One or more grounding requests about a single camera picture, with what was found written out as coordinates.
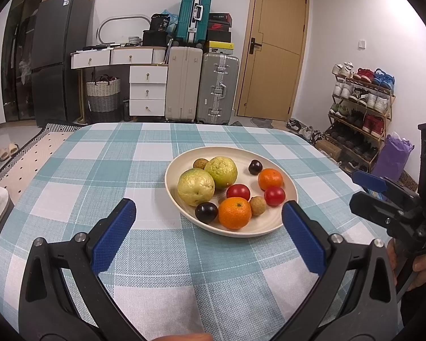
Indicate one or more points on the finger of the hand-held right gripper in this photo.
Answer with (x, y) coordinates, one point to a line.
(371, 182)
(369, 206)

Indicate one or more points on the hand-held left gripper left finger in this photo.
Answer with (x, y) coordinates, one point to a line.
(113, 234)

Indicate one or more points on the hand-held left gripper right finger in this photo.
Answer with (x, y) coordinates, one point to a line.
(303, 236)

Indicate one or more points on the cream round plate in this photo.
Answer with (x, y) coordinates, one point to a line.
(266, 220)

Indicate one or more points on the red tomato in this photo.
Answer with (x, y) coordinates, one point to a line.
(238, 191)
(274, 196)

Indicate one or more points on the brown longan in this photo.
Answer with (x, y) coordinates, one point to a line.
(200, 164)
(258, 206)

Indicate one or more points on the orange mandarin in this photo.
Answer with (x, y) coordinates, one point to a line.
(235, 214)
(270, 179)

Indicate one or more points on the dark purple plum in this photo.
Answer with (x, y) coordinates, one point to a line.
(255, 167)
(206, 212)

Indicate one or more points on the yellow guava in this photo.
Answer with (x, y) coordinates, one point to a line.
(195, 187)

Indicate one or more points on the green guava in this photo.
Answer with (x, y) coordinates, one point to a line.
(222, 171)

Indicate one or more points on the person's right forearm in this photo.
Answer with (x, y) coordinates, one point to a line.
(422, 312)

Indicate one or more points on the person's left hand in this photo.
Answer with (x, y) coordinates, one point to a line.
(184, 338)

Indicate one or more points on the purple bag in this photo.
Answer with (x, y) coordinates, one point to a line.
(390, 160)

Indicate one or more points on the brown cardboard box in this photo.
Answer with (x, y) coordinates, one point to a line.
(328, 149)

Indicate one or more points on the rows of racked shoes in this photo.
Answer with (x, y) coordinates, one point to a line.
(371, 122)

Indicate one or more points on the teal checkered tablecloth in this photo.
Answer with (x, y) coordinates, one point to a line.
(110, 163)

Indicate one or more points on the pile of sneakers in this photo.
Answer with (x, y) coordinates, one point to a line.
(305, 131)

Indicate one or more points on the wooden shoe rack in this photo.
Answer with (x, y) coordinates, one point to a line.
(367, 86)

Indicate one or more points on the black and white patterned rug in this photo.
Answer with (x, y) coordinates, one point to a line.
(25, 163)

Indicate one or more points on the grey doormat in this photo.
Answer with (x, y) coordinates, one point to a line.
(262, 122)

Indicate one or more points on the beige slipper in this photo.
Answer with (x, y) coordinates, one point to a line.
(3, 153)
(12, 148)

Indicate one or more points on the woven laundry basket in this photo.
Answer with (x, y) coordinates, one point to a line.
(103, 99)

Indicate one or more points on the wooden door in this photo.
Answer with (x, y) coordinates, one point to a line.
(269, 78)

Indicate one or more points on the white drawer chest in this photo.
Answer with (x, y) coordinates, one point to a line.
(147, 92)

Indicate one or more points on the beige suitcase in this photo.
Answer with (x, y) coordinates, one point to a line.
(183, 85)

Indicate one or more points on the silver suitcase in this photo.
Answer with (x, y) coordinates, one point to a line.
(209, 88)

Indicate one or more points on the white dressing table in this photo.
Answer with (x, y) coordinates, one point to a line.
(131, 56)

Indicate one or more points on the dark grey refrigerator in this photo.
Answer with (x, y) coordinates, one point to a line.
(56, 60)

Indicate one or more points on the white slatted box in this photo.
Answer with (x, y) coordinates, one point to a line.
(159, 56)

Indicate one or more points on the grey striped bowl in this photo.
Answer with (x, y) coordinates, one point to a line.
(135, 40)

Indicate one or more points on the dark glass-door cabinet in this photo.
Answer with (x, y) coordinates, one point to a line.
(19, 60)

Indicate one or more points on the black storage box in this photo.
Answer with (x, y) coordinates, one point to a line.
(154, 39)

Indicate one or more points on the oval mirror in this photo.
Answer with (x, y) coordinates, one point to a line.
(124, 30)

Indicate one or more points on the plain black shoe box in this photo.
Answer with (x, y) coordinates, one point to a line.
(218, 36)

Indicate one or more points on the black printed bag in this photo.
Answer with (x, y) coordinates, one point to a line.
(159, 22)

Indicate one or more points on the black shoe box red logo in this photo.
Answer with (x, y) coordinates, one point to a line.
(219, 26)

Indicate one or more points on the blue plastic bag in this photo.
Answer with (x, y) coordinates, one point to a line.
(173, 16)

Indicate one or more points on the teal suitcase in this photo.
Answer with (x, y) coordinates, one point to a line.
(186, 14)

